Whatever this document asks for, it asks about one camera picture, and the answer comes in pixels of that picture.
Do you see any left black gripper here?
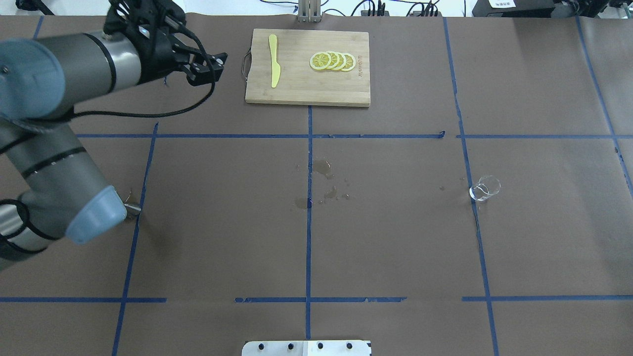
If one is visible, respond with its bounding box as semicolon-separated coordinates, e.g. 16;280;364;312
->
124;22;228;87

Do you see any steel double jigger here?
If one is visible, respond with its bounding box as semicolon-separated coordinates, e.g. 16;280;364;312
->
124;201;142;220

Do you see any clear glass measuring cup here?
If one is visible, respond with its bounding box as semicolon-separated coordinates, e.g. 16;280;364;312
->
469;175;501;202

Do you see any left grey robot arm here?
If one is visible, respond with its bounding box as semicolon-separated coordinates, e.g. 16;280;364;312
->
1;20;228;269

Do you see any yellow plastic knife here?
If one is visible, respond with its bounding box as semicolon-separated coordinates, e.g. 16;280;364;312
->
268;34;282;89

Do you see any bamboo cutting board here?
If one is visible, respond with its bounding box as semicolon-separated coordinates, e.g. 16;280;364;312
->
245;29;371;108

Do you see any lemon slice rightmost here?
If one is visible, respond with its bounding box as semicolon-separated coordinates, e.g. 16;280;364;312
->
309;51;332;71

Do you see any black box with label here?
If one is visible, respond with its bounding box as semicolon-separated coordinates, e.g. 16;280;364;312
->
472;0;556;18

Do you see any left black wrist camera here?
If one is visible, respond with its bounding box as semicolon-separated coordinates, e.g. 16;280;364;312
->
102;0;187;35

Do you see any aluminium frame post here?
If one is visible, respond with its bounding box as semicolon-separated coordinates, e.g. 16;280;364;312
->
297;0;323;23

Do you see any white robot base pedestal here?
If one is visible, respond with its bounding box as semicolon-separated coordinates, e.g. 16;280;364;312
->
241;340;372;356

